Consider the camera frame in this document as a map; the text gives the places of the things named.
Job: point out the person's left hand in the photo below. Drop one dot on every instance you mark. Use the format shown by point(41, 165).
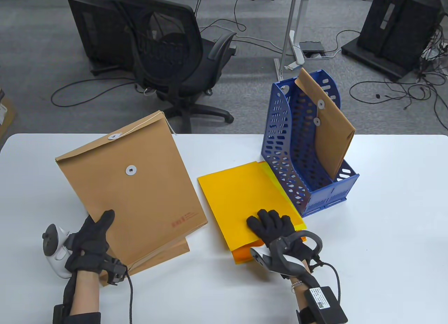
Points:
point(91, 247)

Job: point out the person's right hand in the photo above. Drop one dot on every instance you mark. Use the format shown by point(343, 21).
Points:
point(274, 226)

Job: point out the orange cardstock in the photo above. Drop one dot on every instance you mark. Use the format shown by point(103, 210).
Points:
point(245, 255)

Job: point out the yellow cardstock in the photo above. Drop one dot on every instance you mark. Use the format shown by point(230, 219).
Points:
point(238, 198)

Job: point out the brown document pouch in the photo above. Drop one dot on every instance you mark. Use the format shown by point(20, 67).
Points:
point(140, 198)
point(168, 252)
point(336, 131)

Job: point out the black right forearm pack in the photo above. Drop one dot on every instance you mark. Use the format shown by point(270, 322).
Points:
point(325, 304)

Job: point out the person's right forearm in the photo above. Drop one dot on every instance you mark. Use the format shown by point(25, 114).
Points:
point(301, 289)

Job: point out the black left forearm pack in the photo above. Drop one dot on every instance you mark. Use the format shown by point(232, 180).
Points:
point(60, 315)

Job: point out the person's left forearm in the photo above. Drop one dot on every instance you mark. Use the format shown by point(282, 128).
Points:
point(85, 292)

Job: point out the white left hand controller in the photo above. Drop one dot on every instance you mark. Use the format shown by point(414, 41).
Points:
point(56, 254)

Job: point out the blue plastic file holder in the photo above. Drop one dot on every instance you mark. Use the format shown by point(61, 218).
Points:
point(283, 170)

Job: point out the cardboard box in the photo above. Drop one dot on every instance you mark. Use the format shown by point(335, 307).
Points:
point(6, 114)

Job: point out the black floor box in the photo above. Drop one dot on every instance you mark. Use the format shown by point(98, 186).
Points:
point(312, 47)

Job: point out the black mesh office chair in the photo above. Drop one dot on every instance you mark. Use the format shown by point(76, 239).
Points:
point(175, 58)

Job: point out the grey metal desk leg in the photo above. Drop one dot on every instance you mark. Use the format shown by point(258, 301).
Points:
point(292, 19)

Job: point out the black computer tower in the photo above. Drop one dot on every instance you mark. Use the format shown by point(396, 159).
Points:
point(91, 30)

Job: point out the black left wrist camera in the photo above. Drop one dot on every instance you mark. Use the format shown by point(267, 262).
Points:
point(117, 272)

